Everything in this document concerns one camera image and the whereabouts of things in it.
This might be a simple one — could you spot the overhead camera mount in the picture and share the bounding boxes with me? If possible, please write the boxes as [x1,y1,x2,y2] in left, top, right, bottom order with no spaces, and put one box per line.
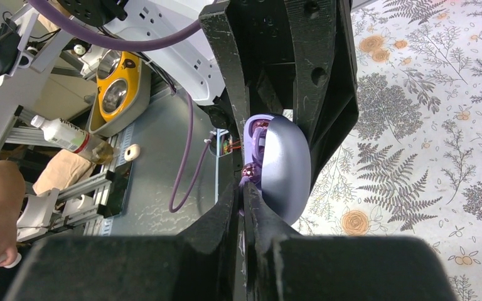
[0,4,73,86]

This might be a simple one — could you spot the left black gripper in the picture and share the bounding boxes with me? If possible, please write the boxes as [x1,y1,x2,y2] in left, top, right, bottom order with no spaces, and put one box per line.
[198,0,358,181]

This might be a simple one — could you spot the purple earbud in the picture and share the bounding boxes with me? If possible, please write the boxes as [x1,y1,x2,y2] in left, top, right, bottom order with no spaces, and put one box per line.
[251,119,270,164]

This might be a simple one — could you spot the white round knob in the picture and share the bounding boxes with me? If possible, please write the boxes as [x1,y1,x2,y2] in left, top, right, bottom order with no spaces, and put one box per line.
[123,144,141,162]

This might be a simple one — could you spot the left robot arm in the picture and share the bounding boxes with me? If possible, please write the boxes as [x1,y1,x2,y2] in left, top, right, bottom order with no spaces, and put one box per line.
[32,1,358,182]

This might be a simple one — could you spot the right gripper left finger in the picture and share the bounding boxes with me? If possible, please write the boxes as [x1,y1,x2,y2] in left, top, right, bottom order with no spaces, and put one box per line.
[6,183,238,300]

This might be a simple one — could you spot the bottle with label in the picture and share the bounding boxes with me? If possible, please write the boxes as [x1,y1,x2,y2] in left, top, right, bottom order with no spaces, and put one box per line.
[31,115,114,165]

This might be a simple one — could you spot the purple earbuds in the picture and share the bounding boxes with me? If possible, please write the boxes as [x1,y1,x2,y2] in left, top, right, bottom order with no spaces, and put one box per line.
[238,162,262,216]

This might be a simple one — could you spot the floral patterned table mat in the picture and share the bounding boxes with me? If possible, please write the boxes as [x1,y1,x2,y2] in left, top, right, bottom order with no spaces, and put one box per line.
[295,1,482,300]

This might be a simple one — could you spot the person's forearm in background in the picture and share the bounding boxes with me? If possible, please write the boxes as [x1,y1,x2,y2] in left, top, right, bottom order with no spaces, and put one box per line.
[0,161,26,228]

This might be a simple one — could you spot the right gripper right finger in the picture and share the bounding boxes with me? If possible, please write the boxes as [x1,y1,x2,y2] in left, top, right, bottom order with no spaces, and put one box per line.
[243,182,456,300]

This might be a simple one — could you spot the yellow grey device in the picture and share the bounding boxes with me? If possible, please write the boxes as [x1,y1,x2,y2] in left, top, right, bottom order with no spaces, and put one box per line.
[87,50,152,137]

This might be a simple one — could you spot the blue-grey earbud case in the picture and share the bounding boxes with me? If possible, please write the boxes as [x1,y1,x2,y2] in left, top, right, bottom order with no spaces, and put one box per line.
[243,114,312,225]

